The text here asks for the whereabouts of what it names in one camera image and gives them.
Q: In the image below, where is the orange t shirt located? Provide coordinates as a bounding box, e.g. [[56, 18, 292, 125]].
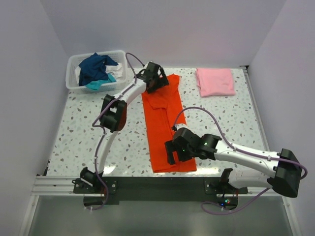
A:
[[141, 74, 196, 173]]

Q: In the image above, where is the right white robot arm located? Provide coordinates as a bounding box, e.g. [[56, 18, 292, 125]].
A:
[[165, 127, 302, 198]]

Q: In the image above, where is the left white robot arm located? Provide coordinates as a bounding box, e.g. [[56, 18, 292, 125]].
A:
[[72, 61, 169, 194]]

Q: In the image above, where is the white plastic laundry basket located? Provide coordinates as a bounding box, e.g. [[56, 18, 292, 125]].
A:
[[65, 50, 127, 93]]

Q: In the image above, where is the folded pink t shirt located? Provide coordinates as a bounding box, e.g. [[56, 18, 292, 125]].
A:
[[196, 68, 236, 97]]

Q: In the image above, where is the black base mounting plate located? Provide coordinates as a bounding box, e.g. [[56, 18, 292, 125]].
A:
[[72, 177, 248, 207]]

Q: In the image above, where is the teal t shirt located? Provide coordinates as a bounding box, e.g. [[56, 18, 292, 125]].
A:
[[85, 74, 116, 91]]

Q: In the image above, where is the navy blue t shirt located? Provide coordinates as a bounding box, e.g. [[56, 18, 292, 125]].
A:
[[78, 53, 118, 86]]

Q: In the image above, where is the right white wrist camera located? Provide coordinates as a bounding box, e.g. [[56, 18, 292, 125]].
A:
[[171, 123, 188, 132]]

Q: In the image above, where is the aluminium frame rail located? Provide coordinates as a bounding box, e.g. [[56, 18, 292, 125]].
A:
[[20, 66, 302, 236]]

